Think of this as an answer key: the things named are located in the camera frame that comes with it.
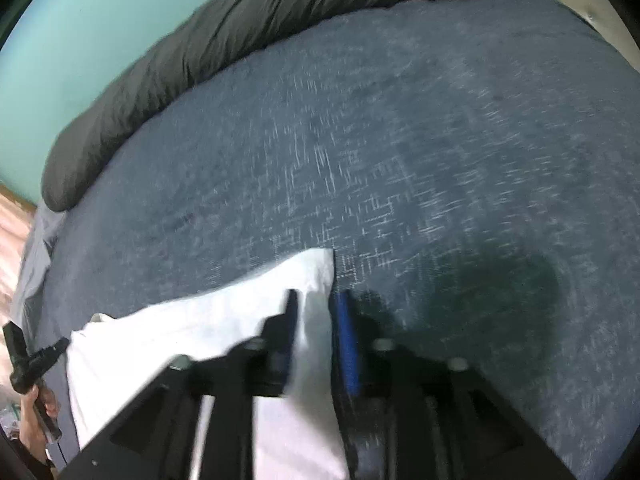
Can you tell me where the dark grey bolster pillow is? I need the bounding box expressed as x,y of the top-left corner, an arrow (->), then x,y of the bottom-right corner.
40,0 -> 516,212

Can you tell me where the white long-sleeve shirt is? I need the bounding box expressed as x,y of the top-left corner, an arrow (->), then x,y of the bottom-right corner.
67,247 -> 351,480

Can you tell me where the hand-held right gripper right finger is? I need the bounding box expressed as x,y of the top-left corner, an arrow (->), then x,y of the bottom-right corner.
330,290 -> 576,480

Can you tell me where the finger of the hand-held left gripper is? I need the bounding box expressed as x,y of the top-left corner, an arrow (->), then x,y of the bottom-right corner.
30,336 -> 71,376

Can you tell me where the light grey sheet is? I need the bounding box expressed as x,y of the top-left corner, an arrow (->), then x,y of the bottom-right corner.
10,205 -> 68,356

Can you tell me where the cream tufted headboard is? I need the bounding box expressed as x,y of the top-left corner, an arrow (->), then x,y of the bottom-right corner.
507,0 -> 640,73

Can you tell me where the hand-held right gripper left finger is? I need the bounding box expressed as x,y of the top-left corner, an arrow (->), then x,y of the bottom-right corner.
57,289 -> 301,480

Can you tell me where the person's left hand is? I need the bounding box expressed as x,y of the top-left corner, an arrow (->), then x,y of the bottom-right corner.
19,385 -> 61,461

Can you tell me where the blue patterned bedspread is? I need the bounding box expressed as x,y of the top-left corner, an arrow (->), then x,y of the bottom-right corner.
10,0 -> 640,480

